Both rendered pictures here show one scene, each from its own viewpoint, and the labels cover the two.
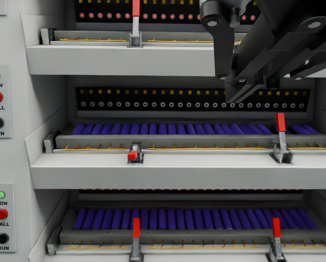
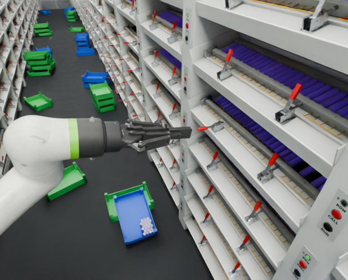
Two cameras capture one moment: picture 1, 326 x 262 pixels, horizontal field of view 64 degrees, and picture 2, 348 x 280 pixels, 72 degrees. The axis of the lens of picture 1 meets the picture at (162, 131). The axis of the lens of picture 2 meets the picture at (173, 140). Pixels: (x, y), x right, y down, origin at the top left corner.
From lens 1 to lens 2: 0.71 m
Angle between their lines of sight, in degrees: 70
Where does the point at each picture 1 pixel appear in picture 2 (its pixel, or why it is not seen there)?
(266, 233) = (264, 207)
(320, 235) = (286, 235)
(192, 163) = (229, 146)
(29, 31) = (195, 55)
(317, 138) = (304, 187)
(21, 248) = not seen: hidden behind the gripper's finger
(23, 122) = (190, 92)
